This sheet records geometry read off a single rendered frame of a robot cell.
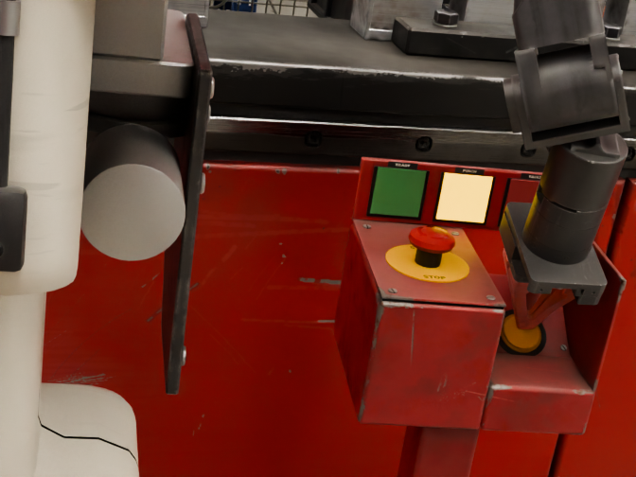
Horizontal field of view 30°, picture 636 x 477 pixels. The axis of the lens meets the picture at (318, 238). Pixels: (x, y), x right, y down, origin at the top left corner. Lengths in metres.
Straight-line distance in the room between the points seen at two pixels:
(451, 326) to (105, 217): 0.51
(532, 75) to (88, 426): 0.49
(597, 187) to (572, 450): 0.64
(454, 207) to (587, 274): 0.16
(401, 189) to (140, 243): 0.59
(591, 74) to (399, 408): 0.31
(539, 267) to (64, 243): 0.67
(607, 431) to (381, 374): 0.61
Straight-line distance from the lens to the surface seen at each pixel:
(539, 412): 1.03
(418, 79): 1.23
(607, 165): 0.93
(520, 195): 1.10
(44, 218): 0.35
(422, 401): 1.00
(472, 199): 1.09
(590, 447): 1.54
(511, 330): 1.07
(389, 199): 1.07
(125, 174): 0.49
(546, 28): 0.89
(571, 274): 0.98
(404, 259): 1.01
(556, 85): 0.89
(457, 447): 1.09
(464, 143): 1.27
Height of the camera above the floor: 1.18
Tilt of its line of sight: 23 degrees down
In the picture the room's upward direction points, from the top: 9 degrees clockwise
